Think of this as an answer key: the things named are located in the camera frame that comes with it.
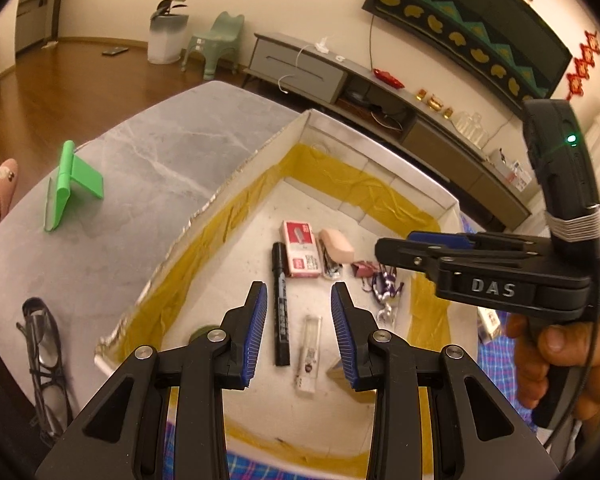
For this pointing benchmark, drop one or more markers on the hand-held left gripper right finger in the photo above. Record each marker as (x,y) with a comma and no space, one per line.
(342,330)

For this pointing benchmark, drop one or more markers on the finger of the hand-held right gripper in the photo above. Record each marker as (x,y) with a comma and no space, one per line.
(440,238)
(405,255)

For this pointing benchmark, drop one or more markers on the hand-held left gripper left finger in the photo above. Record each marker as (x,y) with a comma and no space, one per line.
(255,330)

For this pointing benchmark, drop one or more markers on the black marker pen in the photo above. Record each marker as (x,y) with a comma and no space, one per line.
(281,310)

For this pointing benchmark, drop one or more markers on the red action figure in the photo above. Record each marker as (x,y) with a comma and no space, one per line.
(387,287)

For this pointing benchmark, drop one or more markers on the small clear plastic case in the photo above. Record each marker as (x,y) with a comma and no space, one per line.
(308,355)

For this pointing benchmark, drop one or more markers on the green tape roll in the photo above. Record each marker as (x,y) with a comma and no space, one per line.
(199,332)

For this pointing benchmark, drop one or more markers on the pale pink stapler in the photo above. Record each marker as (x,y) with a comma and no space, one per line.
(336,245)

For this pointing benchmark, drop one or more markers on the red white staple box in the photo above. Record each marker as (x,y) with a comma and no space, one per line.
(300,250)

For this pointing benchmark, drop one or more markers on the white cardboard box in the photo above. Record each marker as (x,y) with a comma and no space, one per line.
(260,230)

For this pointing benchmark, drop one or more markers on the person's right hand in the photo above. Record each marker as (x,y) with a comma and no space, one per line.
(555,342)

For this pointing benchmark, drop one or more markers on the small white carton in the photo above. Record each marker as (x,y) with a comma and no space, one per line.
(490,325)

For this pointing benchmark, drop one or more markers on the white organiser with papers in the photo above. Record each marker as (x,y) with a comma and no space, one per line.
(510,170)

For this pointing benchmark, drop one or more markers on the clear glassware set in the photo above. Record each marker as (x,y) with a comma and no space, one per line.
(467,127)

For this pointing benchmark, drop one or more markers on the gold ornament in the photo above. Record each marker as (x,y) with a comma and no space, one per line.
(449,112)
(435,103)
(421,94)

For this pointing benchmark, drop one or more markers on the red dish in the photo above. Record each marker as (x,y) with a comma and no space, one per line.
(387,77)

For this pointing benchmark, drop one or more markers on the black eyeglasses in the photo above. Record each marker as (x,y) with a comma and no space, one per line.
(45,355)

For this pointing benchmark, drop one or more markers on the grey television cabinet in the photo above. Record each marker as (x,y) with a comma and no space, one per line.
(300,67)

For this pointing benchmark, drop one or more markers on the small white dock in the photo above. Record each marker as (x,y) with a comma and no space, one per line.
(327,47)

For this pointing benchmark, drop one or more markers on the green phone stand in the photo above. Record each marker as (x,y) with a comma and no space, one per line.
(82,180)

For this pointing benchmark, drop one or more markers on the green child chair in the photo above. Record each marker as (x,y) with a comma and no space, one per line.
(215,40)

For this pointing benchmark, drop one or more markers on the white planter pot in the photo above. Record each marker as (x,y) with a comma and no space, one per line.
(167,42)

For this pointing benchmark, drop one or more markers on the dark flat device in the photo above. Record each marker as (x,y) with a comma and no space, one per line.
(115,51)

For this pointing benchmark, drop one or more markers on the dark leafy plant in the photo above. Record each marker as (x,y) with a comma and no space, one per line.
(169,6)

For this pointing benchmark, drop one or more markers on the red knot wall ornament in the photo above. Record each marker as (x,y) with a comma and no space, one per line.
(582,65)

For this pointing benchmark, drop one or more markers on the wall television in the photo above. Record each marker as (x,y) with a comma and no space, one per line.
(455,10)

